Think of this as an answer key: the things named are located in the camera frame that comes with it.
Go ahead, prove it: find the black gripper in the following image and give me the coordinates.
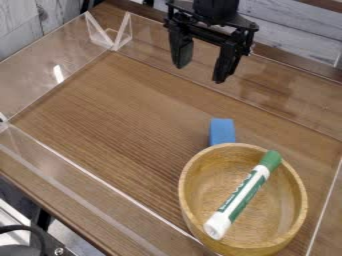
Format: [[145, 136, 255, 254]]
[[164, 0, 259, 84]]

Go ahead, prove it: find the blue foam block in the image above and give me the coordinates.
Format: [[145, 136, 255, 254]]
[[208, 118, 235, 146]]

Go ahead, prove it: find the green white expo marker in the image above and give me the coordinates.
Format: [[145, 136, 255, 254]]
[[203, 150, 281, 240]]

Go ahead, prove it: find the brown wooden bowl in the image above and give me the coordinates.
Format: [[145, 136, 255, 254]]
[[177, 143, 308, 256]]

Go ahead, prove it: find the clear acrylic tray wall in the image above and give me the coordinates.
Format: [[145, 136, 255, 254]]
[[0, 7, 342, 256]]

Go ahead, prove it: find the black metal table frame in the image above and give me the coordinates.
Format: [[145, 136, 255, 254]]
[[0, 178, 77, 256]]

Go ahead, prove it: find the black cable bottom left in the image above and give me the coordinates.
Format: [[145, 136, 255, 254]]
[[0, 224, 48, 256]]

